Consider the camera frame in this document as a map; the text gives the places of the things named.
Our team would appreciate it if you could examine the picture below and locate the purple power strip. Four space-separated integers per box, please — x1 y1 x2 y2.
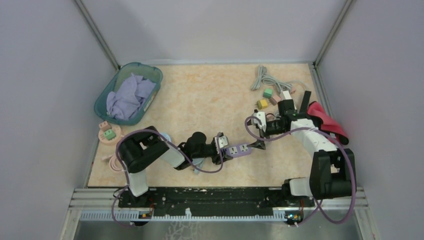
225 143 252 158

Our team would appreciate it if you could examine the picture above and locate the black power strip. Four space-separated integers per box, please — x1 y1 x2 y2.
298 90 312 114

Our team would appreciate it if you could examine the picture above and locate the yellow plug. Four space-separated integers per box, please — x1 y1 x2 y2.
256 98 269 110

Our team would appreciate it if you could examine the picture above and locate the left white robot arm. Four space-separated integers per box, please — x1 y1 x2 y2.
115 126 233 207

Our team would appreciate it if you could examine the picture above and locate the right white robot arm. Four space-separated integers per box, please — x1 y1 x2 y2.
245 99 356 206

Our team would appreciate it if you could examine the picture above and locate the pink round socket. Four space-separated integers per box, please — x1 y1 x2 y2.
97 124 124 146

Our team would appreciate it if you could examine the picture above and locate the red and black cloth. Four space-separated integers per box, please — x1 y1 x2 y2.
306 101 350 146

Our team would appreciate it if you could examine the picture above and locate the purple cloth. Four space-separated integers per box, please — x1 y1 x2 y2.
106 73 157 121

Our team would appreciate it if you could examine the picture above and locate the teal plastic basin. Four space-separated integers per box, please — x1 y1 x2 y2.
94 62 163 126

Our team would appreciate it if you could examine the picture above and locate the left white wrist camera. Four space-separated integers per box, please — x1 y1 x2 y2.
214 132 229 149

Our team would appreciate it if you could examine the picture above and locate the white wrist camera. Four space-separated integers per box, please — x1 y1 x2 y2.
214 132 229 149
250 110 267 132

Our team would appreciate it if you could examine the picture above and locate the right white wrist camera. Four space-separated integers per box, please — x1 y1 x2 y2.
250 110 267 132

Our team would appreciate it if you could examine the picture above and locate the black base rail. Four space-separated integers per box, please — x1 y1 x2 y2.
118 187 315 217

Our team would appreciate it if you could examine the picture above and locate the white strip grey cable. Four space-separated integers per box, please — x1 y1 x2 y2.
250 64 294 94

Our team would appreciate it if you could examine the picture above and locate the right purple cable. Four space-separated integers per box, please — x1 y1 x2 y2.
244 115 358 228

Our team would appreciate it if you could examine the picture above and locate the purple cable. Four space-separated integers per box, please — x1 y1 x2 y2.
244 115 358 228
110 129 225 229

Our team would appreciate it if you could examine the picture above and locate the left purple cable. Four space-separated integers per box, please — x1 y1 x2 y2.
110 129 225 229

